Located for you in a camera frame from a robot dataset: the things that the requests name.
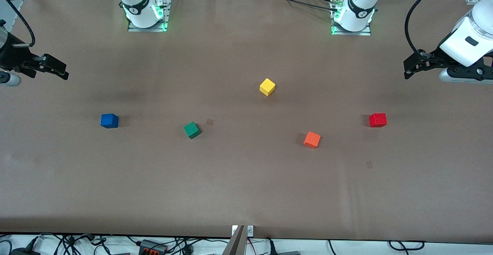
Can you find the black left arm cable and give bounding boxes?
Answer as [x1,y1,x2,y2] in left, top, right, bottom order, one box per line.
[404,0,449,60]

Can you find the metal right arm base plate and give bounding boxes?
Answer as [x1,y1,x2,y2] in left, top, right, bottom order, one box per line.
[127,0,170,32]

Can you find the blue cube block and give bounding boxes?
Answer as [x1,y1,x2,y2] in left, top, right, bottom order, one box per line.
[101,114,119,129]

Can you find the orange cube block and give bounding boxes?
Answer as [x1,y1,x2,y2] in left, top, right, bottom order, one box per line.
[303,131,321,149]

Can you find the long black table cable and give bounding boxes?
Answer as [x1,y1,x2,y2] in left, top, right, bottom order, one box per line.
[252,0,339,12]

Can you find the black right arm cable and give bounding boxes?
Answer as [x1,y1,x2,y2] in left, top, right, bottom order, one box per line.
[0,0,36,48]

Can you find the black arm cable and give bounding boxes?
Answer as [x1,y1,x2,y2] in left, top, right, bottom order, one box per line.
[404,0,449,60]
[0,0,36,48]

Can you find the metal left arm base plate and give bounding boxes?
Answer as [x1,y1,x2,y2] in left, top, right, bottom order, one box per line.
[331,23,372,36]

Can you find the grey metal camera stand bar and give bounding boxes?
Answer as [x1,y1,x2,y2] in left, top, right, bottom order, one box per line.
[223,225,248,255]

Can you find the black looped cable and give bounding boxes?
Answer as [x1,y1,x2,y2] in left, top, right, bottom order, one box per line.
[388,240,425,252]

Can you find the green cube block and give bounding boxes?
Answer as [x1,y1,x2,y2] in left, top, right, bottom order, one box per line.
[183,121,201,139]

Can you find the red cube block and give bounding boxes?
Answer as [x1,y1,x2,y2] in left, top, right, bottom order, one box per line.
[369,113,387,128]

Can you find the black connector box orange levers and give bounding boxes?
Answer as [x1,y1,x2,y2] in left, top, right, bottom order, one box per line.
[138,239,168,255]

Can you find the yellow cube block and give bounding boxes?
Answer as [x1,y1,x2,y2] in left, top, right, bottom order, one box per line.
[259,78,276,97]

